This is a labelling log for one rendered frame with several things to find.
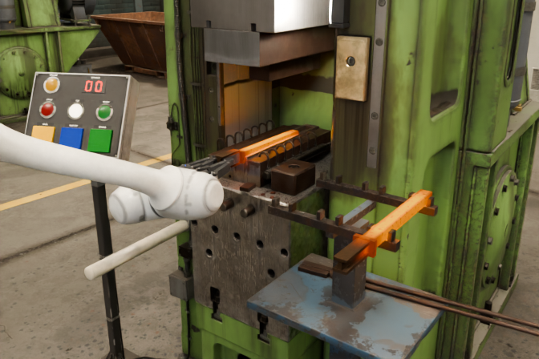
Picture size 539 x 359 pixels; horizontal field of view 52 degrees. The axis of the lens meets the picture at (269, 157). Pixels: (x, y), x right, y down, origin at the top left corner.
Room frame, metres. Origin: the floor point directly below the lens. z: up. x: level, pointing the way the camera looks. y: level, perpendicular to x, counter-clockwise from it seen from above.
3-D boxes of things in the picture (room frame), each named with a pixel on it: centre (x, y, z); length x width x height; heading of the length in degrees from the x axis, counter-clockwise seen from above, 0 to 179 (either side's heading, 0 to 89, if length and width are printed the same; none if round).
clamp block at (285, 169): (1.52, -0.07, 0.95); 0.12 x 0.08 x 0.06; 145
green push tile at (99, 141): (1.69, 0.54, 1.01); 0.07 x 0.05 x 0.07; 80
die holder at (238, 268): (1.72, -0.06, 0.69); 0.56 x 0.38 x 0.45; 145
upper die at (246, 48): (1.74, -0.01, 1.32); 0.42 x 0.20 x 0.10; 145
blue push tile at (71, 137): (1.70, 0.64, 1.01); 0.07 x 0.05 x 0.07; 80
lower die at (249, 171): (1.74, -0.01, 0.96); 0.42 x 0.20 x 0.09; 145
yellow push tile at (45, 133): (1.72, 0.74, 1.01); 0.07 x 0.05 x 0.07; 80
